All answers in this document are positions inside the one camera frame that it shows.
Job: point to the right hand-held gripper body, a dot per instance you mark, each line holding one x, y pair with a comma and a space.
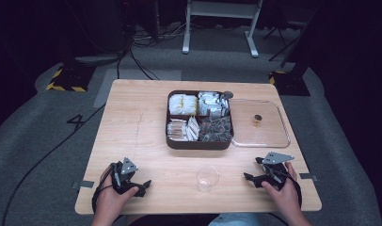
276, 169

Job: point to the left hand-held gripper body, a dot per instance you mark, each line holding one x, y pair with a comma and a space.
127, 169

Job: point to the person's left hand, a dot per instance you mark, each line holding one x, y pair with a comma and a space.
112, 198

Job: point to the person's right hand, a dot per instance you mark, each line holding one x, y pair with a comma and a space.
283, 197

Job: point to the grey tape piece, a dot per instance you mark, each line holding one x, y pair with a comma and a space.
308, 176
83, 184

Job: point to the clear lid with brown knob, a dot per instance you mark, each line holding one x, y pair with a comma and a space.
261, 125

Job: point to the person's light blue clothing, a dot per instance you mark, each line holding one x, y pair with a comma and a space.
233, 219

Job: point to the clear plastic cup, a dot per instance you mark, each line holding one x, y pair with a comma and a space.
206, 180

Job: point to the pile of dark brown packets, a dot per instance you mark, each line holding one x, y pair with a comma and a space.
216, 129

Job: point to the bundle of clear stirrers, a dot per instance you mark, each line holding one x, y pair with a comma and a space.
177, 131

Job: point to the brown divided box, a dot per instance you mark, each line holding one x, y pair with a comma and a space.
198, 145

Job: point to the pile of white stick packets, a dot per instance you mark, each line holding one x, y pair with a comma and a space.
193, 128

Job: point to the pile of silver packets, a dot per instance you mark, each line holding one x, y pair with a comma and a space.
213, 103

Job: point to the yellow black striped stand base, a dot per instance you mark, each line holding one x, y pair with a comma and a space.
68, 80
286, 82

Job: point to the pile of white yellow packets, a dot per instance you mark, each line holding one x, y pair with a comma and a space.
183, 104

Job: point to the black tripod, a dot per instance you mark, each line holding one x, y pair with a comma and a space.
283, 37

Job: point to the white desk frame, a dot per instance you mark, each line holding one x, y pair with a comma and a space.
222, 9

